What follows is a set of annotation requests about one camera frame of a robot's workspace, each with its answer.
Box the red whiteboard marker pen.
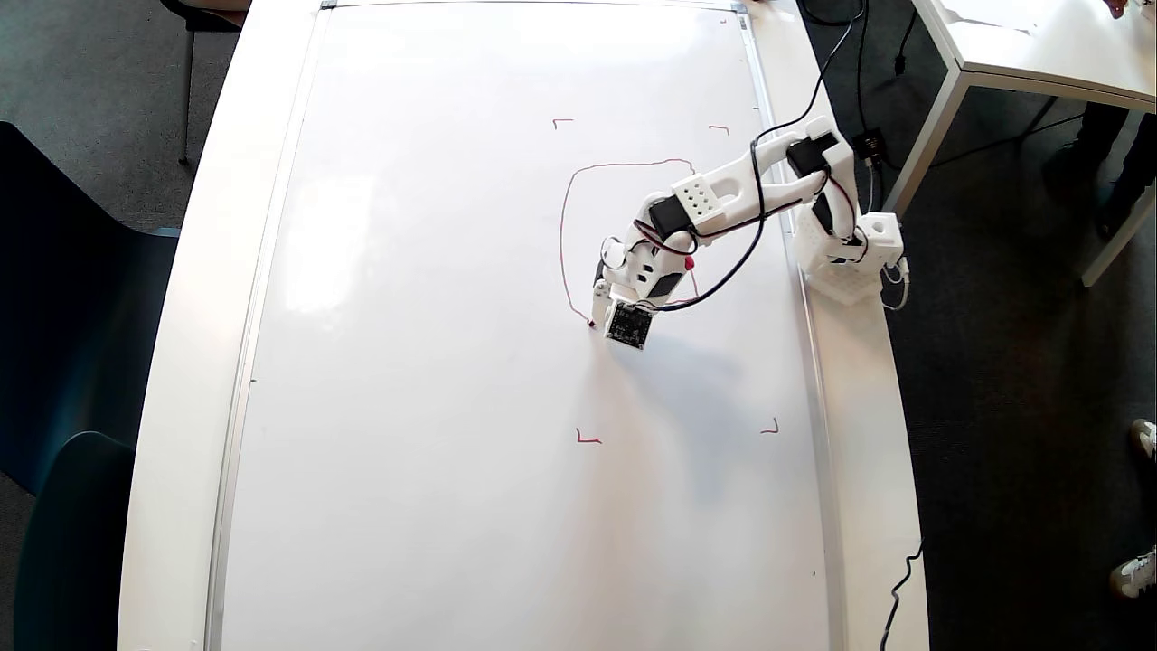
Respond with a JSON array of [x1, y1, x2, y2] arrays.
[[588, 256, 698, 329]]

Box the dark blue chair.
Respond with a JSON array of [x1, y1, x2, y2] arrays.
[[13, 431, 138, 651], [0, 121, 183, 500]]

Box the black cable on table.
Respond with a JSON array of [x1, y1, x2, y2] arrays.
[[880, 540, 925, 651]]

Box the black camera cable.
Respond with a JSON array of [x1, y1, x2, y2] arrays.
[[646, 0, 869, 314]]

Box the black cable with plug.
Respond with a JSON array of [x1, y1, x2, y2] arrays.
[[894, 9, 919, 79]]

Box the black wrist camera board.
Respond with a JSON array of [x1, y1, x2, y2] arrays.
[[603, 302, 654, 352]]

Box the black metal leg chair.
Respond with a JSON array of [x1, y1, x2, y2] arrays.
[[160, 0, 251, 169]]

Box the person in dark trousers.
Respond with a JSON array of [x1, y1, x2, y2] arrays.
[[1042, 101, 1157, 241]]

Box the white usb cable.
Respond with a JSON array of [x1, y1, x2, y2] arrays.
[[880, 256, 911, 312]]

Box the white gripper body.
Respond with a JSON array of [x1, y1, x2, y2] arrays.
[[616, 237, 693, 307]]

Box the white side table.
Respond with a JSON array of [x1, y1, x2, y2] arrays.
[[881, 0, 1157, 289]]

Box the black power adapter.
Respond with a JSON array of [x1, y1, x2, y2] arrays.
[[851, 129, 889, 169]]

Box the large white whiteboard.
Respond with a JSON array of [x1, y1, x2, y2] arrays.
[[203, 0, 848, 651]]

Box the black power cable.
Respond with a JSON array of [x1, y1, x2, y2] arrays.
[[853, 0, 875, 137]]

